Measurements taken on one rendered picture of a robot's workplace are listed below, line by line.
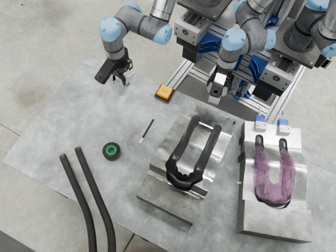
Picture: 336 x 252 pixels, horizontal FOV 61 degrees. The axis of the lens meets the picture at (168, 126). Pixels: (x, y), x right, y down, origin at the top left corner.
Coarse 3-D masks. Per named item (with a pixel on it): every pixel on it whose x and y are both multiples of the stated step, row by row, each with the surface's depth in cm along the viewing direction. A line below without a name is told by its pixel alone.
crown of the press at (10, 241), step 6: (0, 234) 20; (6, 234) 21; (0, 240) 18; (6, 240) 19; (12, 240) 20; (0, 246) 17; (6, 246) 18; (12, 246) 18; (18, 246) 19; (24, 246) 20
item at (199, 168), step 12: (192, 120) 130; (192, 132) 127; (216, 132) 128; (180, 144) 124; (180, 156) 118; (204, 156) 122; (168, 168) 119; (168, 180) 117; (180, 180) 119; (192, 180) 118
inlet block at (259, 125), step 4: (260, 108) 136; (260, 112) 135; (256, 116) 133; (260, 116) 133; (264, 116) 133; (256, 120) 132; (260, 120) 132; (264, 120) 132; (256, 124) 130; (260, 124) 130; (264, 124) 130; (256, 128) 130; (260, 128) 129; (264, 128) 129
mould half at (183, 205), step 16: (192, 112) 131; (208, 112) 131; (176, 128) 128; (208, 128) 128; (224, 128) 128; (160, 144) 121; (176, 144) 123; (192, 144) 125; (224, 144) 125; (160, 160) 116; (192, 160) 118; (208, 160) 120; (160, 176) 120; (208, 176) 114; (160, 192) 118; (176, 192) 118; (192, 192) 118; (160, 208) 117; (176, 208) 115; (192, 208) 115; (192, 224) 115
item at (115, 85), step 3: (132, 75) 134; (114, 81) 129; (117, 81) 129; (111, 84) 128; (114, 84) 128; (117, 84) 128; (111, 87) 131; (114, 87) 128; (117, 87) 128; (120, 87) 128; (114, 90) 131; (117, 90) 128; (120, 90) 129; (123, 90) 131; (117, 93) 131; (120, 93) 131
